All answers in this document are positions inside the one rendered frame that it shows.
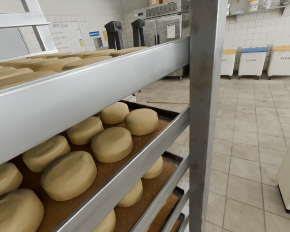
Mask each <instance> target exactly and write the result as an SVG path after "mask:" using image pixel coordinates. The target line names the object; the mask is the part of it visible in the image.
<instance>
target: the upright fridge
mask: <svg viewBox="0 0 290 232"><path fill-rule="evenodd" d="M133 13H134V19H135V20H137V19H144V20H145V26H146V27H145V35H146V43H147V47H151V46H155V45H159V44H162V43H165V42H169V41H173V40H176V39H180V38H183V37H187V36H190V1H188V0H174V1H171V2H166V3H162V4H158V5H154V6H149V7H145V8H141V9H137V10H134V11H133ZM168 25H175V37H174V38H168V29H167V26H168ZM139 47H141V41H140V35H139ZM189 70H190V64H187V65H185V66H184V67H182V68H180V69H178V70H176V71H174V72H173V73H171V74H169V75H167V76H179V77H180V81H181V80H182V76H184V75H185V74H188V71H189Z"/></svg>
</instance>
